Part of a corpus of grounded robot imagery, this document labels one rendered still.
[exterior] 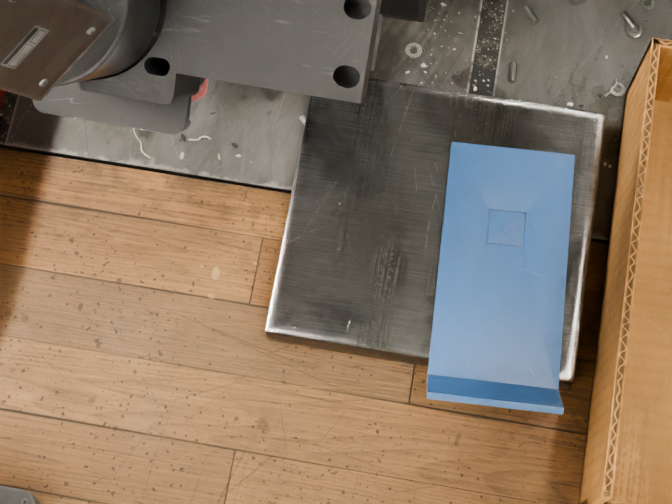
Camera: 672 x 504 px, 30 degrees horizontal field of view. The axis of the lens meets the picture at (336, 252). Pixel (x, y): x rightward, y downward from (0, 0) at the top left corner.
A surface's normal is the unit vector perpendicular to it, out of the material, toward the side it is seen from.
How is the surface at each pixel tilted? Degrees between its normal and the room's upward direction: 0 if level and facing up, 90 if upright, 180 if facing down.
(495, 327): 0
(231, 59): 29
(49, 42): 90
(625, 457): 0
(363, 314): 0
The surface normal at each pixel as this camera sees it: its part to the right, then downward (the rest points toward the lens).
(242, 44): -0.08, 0.19
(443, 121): -0.01, -0.30
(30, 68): 0.65, 0.72
